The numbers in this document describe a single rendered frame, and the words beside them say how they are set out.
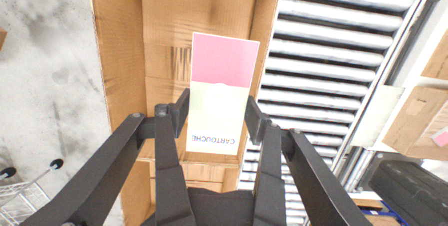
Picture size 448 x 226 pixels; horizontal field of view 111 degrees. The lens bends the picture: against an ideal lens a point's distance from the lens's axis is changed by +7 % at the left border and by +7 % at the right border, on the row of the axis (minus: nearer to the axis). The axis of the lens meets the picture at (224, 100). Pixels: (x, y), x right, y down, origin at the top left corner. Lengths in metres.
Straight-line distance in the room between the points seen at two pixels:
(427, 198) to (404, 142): 0.21
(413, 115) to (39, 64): 2.40
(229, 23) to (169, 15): 0.15
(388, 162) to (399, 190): 0.12
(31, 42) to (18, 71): 0.30
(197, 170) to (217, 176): 0.08
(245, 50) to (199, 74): 0.06
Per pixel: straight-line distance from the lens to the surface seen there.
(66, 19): 1.76
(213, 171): 0.64
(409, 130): 1.00
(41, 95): 2.10
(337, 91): 0.79
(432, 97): 0.98
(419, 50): 0.97
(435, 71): 0.98
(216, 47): 0.18
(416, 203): 1.08
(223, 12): 0.45
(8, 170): 2.79
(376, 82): 0.89
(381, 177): 1.14
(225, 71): 0.18
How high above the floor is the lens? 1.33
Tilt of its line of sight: 69 degrees down
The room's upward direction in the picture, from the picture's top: 174 degrees clockwise
